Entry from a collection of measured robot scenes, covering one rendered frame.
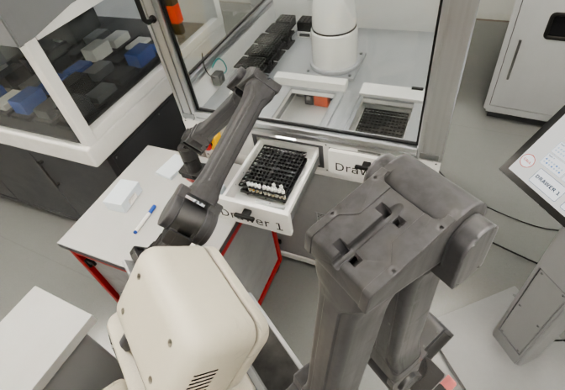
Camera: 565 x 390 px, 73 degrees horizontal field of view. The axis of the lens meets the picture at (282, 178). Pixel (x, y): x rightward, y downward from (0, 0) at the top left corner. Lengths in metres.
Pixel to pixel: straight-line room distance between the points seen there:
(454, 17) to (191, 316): 0.89
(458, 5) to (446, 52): 0.12
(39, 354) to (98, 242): 0.40
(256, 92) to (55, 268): 2.09
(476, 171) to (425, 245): 2.46
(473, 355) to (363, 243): 1.73
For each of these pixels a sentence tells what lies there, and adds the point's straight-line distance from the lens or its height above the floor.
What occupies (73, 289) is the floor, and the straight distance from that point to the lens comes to 2.58.
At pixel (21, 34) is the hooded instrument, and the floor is 1.40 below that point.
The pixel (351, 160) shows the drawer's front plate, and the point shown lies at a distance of 1.40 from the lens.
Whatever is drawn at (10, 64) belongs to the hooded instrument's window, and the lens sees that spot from 1.74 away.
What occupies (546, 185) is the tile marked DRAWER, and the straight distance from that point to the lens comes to 1.30.
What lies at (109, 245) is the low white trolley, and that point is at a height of 0.76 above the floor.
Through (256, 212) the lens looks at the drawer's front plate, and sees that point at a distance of 1.26.
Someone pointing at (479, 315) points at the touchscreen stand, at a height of 0.04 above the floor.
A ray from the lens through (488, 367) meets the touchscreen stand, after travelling 2.02.
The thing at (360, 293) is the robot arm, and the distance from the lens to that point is 0.30.
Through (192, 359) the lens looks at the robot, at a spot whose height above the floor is 1.37.
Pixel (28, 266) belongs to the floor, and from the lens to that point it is 2.87.
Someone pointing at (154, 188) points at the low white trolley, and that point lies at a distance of 1.69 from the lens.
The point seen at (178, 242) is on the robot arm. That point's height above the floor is 1.24.
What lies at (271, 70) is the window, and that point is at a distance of 1.32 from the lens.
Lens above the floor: 1.86
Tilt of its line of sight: 45 degrees down
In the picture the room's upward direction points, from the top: 10 degrees counter-clockwise
